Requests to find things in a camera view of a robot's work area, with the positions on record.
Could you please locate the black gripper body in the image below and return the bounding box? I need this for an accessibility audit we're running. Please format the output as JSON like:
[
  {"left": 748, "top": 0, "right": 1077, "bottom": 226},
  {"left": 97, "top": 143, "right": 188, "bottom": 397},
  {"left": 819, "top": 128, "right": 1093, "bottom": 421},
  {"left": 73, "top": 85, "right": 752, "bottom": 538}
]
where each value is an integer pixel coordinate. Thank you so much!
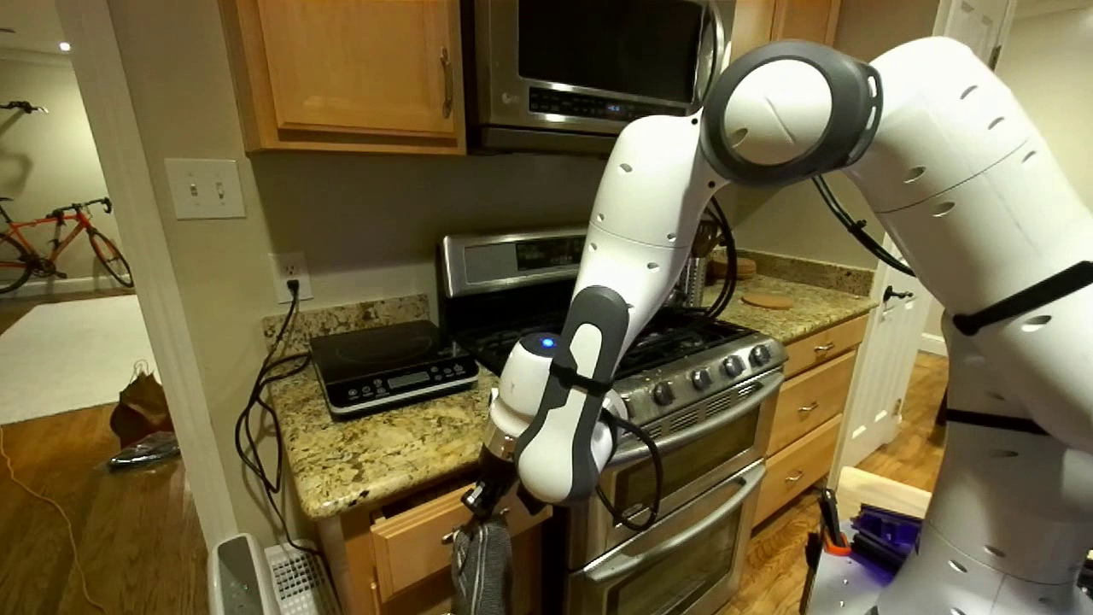
[{"left": 473, "top": 442, "right": 534, "bottom": 527}]

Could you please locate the medium wooden counter drawer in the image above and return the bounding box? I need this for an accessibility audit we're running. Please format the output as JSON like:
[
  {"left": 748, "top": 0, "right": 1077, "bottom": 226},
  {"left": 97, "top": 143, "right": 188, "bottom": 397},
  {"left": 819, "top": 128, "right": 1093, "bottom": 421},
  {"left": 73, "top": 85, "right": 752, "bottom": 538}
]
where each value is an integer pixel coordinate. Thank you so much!
[{"left": 766, "top": 350, "right": 862, "bottom": 458}]

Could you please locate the stainless steel stove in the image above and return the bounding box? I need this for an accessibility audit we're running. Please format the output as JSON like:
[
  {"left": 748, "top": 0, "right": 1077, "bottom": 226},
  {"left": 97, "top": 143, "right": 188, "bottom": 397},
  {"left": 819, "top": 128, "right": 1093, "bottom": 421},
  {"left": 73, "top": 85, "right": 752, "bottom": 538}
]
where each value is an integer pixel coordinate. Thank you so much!
[{"left": 437, "top": 226, "right": 794, "bottom": 615}]

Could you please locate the small wooden counter drawer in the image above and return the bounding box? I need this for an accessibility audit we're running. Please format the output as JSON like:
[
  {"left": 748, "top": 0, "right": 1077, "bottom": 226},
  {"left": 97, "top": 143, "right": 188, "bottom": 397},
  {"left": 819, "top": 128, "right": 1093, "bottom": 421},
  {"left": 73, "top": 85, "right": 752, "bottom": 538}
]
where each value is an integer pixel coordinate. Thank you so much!
[{"left": 783, "top": 315, "right": 870, "bottom": 378}]

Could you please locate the white light switch plate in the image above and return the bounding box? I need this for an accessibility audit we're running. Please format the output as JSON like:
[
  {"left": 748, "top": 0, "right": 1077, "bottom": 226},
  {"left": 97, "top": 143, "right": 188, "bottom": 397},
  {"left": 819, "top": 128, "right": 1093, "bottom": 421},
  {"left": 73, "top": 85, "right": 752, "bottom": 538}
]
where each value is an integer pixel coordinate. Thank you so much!
[{"left": 162, "top": 152, "right": 248, "bottom": 221}]

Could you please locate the round wooden cutting board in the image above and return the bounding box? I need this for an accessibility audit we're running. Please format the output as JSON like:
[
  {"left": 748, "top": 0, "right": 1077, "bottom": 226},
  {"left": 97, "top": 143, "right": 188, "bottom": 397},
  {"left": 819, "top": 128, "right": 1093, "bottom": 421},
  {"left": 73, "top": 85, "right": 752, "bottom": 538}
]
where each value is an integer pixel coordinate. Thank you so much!
[{"left": 737, "top": 283, "right": 804, "bottom": 315}]

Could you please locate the red bicycle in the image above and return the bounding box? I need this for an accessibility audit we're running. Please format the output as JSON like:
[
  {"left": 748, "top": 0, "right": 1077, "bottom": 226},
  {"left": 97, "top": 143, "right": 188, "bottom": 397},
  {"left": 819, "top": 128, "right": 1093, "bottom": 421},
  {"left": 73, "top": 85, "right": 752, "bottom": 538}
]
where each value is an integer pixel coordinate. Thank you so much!
[{"left": 0, "top": 196, "right": 141, "bottom": 298}]

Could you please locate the black digital kitchen scale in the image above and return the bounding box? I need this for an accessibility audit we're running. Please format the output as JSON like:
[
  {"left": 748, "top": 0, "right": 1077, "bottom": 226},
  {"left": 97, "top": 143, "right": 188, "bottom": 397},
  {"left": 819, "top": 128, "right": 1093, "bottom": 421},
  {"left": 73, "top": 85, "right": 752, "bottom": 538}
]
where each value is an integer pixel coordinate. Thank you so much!
[{"left": 306, "top": 317, "right": 481, "bottom": 425}]

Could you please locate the stainless steel microwave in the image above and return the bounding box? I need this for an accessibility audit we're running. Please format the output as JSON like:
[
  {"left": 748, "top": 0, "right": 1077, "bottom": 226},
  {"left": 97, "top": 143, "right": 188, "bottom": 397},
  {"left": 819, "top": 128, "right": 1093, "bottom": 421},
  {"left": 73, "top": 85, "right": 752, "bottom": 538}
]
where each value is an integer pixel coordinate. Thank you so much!
[{"left": 467, "top": 0, "right": 737, "bottom": 158}]

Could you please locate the grey striped towel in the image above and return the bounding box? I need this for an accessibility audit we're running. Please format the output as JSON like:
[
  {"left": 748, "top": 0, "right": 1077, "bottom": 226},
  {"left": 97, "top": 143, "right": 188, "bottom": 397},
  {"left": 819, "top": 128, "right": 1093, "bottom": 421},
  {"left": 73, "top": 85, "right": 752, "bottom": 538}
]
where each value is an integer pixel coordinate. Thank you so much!
[{"left": 449, "top": 516, "right": 518, "bottom": 615}]

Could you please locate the brown paper bag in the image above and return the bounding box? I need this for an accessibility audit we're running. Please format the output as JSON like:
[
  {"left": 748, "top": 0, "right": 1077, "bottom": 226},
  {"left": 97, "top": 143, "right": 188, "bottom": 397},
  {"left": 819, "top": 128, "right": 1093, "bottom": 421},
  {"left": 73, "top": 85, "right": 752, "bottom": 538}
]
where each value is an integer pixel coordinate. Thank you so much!
[{"left": 105, "top": 370, "right": 178, "bottom": 452}]

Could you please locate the low wooden counter drawer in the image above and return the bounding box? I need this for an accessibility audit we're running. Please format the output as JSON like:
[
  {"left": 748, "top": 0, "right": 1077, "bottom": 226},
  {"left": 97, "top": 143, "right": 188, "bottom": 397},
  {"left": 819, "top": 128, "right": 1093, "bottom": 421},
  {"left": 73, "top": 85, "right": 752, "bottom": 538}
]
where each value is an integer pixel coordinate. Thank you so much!
[{"left": 748, "top": 412, "right": 848, "bottom": 530}]

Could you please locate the black scale power cable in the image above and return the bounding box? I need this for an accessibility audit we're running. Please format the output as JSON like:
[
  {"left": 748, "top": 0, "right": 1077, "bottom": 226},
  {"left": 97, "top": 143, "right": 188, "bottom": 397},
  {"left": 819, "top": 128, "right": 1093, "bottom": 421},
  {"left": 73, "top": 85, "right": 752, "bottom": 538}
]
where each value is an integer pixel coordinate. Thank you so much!
[{"left": 228, "top": 276, "right": 317, "bottom": 553}]

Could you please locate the white wall outlet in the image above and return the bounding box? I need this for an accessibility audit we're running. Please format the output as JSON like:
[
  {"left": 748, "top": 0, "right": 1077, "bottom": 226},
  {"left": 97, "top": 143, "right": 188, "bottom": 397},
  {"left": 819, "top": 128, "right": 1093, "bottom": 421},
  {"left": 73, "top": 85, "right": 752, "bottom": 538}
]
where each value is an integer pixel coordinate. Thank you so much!
[{"left": 273, "top": 249, "right": 317, "bottom": 308}]

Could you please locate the narrow wooden wall cabinet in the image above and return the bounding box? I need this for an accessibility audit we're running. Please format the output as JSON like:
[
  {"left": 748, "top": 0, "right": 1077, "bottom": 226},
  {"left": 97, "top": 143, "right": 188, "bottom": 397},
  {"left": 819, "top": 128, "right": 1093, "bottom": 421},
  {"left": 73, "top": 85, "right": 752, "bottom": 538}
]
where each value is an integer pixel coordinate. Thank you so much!
[{"left": 730, "top": 0, "right": 848, "bottom": 51}]

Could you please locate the white door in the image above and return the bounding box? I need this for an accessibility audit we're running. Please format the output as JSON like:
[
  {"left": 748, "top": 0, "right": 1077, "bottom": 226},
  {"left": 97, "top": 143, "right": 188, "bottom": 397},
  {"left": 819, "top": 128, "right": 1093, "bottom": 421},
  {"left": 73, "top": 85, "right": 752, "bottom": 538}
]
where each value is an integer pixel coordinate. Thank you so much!
[{"left": 832, "top": 255, "right": 936, "bottom": 472}]

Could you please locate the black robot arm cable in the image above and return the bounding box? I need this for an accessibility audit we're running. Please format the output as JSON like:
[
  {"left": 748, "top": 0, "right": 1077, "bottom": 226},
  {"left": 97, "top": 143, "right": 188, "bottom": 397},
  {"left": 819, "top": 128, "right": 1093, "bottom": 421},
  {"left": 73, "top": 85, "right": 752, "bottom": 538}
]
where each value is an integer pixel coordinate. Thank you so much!
[{"left": 590, "top": 385, "right": 667, "bottom": 537}]

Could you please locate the light wooden drawer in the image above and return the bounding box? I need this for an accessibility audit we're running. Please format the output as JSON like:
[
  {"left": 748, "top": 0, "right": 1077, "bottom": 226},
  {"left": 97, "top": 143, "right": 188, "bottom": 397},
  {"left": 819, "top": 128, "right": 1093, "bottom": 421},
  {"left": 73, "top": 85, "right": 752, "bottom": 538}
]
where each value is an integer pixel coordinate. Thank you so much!
[{"left": 363, "top": 481, "right": 557, "bottom": 609}]

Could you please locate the purple object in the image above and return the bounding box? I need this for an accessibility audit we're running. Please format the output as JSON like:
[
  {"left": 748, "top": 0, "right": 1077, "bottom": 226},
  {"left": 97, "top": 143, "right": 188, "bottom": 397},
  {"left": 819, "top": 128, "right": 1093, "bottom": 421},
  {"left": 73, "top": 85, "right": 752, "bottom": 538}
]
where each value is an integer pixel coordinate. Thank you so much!
[{"left": 851, "top": 501, "right": 929, "bottom": 562}]

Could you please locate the light wooden plank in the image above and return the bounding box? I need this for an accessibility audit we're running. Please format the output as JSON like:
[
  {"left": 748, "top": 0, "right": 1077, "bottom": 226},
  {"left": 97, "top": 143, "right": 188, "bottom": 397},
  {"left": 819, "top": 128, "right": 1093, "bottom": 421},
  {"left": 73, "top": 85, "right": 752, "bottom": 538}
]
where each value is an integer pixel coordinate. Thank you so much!
[{"left": 837, "top": 460, "right": 938, "bottom": 527}]

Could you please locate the white rug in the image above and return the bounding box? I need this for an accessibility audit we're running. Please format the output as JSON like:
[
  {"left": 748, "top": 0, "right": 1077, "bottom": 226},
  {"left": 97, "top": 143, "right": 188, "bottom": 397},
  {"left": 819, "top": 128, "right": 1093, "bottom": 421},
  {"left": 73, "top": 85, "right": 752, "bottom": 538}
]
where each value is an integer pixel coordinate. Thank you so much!
[{"left": 0, "top": 291, "right": 163, "bottom": 427}]

